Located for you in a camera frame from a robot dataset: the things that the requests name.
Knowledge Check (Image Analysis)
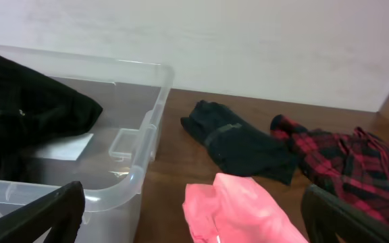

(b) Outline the red plaid shirt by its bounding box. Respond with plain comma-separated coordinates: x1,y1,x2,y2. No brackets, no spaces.
270,115,389,225

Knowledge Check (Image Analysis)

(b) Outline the clear plastic storage bin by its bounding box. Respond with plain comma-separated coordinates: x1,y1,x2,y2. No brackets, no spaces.
0,45,174,242

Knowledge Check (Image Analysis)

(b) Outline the white label in bin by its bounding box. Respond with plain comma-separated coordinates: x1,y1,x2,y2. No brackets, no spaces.
32,133,93,161

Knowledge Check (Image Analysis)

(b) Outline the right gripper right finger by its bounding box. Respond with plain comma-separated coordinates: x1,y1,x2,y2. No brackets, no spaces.
301,184,389,243

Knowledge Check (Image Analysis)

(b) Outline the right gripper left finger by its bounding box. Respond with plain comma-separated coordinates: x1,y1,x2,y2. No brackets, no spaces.
0,181,85,243

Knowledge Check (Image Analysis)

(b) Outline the large black shirt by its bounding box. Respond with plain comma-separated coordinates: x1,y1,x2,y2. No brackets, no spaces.
0,56,103,180

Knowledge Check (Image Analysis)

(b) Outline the pink cloth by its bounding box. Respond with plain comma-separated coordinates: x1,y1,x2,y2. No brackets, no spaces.
182,173,307,243

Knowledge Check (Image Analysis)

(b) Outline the dark folded cloth right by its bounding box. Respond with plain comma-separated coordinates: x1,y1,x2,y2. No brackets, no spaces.
180,100,298,186

